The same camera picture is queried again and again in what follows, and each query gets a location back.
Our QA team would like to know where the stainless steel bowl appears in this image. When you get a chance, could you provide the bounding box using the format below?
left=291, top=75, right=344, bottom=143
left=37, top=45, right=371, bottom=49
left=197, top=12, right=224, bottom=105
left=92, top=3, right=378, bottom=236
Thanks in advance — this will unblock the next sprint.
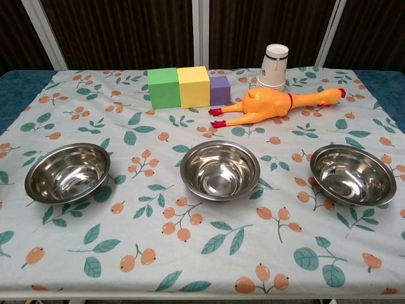
left=179, top=140, right=261, bottom=202
left=309, top=144, right=397, bottom=206
left=24, top=142, right=111, bottom=205

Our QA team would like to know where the white paper cup stack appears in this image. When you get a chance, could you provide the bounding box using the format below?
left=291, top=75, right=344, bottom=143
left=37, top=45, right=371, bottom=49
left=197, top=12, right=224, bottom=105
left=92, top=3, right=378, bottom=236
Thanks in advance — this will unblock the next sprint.
left=256, top=43, right=290, bottom=93

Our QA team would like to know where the small purple foam cube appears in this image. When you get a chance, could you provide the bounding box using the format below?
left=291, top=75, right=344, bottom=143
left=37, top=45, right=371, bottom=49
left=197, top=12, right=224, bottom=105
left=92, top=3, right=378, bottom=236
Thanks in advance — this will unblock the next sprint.
left=209, top=75, right=232, bottom=106

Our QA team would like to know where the yellow foam cube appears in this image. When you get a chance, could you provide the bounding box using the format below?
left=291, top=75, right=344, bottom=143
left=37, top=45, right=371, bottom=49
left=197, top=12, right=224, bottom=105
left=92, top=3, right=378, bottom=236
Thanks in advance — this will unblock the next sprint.
left=176, top=65, right=211, bottom=109

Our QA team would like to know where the green foam cube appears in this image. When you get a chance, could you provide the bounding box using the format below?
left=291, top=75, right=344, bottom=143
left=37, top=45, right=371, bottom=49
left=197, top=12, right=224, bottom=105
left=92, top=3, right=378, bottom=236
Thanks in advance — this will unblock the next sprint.
left=147, top=67, right=182, bottom=110

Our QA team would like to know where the orange rubber chicken toy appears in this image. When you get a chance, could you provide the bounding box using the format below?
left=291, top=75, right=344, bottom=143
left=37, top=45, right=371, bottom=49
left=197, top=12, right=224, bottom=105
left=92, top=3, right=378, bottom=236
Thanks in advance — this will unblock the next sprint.
left=208, top=87, right=347, bottom=129

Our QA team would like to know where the fruit and leaf print tablecloth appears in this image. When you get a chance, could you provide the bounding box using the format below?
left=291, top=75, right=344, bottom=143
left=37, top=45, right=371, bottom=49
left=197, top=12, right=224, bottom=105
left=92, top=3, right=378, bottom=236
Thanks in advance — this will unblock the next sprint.
left=0, top=66, right=405, bottom=297

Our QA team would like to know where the dark brown corrugated panel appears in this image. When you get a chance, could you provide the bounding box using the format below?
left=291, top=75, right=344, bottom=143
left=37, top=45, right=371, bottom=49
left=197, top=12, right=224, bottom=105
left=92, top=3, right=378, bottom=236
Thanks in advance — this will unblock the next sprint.
left=0, top=0, right=55, bottom=77
left=40, top=0, right=194, bottom=71
left=323, top=0, right=405, bottom=72
left=208, top=0, right=337, bottom=70

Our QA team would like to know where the white frame post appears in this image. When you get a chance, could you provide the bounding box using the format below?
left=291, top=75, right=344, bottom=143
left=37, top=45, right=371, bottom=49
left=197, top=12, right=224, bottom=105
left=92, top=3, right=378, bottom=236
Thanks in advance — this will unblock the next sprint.
left=21, top=0, right=69, bottom=71
left=192, top=0, right=210, bottom=69
left=315, top=0, right=348, bottom=68

